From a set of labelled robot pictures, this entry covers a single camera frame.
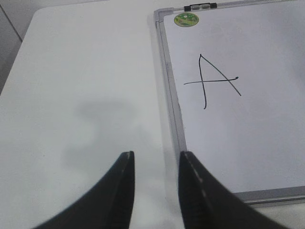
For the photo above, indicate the round green sticker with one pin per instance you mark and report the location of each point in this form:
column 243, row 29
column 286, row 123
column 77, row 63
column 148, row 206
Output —
column 186, row 19

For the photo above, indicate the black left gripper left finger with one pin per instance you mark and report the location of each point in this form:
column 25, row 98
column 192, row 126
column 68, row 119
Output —
column 107, row 205

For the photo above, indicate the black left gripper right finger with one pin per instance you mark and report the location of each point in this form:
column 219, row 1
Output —
column 206, row 204

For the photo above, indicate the black board hanger clip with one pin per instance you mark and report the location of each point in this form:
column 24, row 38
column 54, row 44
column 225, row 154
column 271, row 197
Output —
column 200, row 6

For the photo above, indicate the white board with aluminium frame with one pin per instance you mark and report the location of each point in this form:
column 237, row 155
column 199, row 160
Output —
column 235, row 85

